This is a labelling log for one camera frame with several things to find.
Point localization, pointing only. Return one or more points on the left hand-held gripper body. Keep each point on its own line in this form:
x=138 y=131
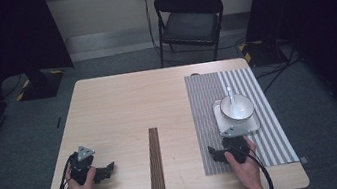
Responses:
x=81 y=164

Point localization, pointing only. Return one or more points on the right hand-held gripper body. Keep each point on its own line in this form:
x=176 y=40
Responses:
x=236 y=146

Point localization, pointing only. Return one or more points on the white square plate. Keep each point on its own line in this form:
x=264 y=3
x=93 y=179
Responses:
x=253 y=125

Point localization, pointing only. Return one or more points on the row of brown chopsticks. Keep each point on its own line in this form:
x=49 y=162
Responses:
x=155 y=163

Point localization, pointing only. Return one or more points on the person's right hand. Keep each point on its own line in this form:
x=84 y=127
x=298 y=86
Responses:
x=249 y=171

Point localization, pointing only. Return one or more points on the white bowl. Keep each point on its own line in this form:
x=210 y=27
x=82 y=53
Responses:
x=242 y=105

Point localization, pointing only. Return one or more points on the grey striped placemat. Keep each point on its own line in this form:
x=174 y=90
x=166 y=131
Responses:
x=207 y=109

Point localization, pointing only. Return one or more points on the white ceramic spoon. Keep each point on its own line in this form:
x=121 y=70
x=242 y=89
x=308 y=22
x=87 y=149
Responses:
x=233 y=103

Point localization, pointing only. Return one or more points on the dark table grommet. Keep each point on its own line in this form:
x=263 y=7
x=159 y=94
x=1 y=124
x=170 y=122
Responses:
x=194 y=74

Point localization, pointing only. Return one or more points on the black stand base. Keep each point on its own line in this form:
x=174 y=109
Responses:
x=260 y=54
x=41 y=85

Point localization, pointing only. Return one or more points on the black folding chair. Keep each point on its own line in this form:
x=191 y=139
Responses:
x=191 y=25

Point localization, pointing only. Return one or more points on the grey table bracket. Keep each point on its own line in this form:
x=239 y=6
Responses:
x=304 y=159

